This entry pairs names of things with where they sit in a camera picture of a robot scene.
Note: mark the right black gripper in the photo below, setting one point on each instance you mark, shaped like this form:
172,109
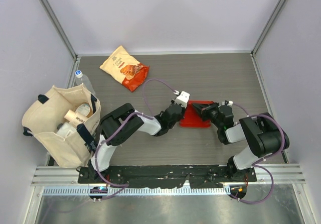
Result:
203,109

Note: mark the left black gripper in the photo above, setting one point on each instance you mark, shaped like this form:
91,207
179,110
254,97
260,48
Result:
183,110

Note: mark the red paper box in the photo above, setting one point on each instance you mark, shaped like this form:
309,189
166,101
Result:
191,118

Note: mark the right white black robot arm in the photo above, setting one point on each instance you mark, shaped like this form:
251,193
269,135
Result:
264,136

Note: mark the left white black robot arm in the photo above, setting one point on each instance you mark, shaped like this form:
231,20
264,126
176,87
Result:
120,124

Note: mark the cassava chips bag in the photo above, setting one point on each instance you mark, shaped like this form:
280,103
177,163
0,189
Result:
125,69

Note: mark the beige cylindrical bottle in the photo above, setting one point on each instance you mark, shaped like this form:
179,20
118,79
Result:
76,118

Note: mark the clear plastic water bottle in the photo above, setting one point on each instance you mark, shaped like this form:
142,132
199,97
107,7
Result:
81,78

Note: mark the white pouch in bag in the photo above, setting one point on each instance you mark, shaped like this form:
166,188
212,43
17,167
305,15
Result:
65,129

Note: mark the beige canvas tote bag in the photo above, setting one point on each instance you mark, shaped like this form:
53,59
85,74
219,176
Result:
45,117

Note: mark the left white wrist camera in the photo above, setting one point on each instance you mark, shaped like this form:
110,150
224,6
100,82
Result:
182,98

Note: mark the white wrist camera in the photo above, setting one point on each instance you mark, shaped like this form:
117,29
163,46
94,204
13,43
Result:
182,98
227,103

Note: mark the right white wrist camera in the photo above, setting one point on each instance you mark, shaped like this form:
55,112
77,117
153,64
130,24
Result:
227,103

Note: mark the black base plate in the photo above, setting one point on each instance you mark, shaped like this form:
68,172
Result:
167,176

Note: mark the white slotted cable duct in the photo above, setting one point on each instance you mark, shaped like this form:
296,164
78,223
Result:
97,191

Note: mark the aluminium frame rail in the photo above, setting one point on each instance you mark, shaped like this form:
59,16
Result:
279,173

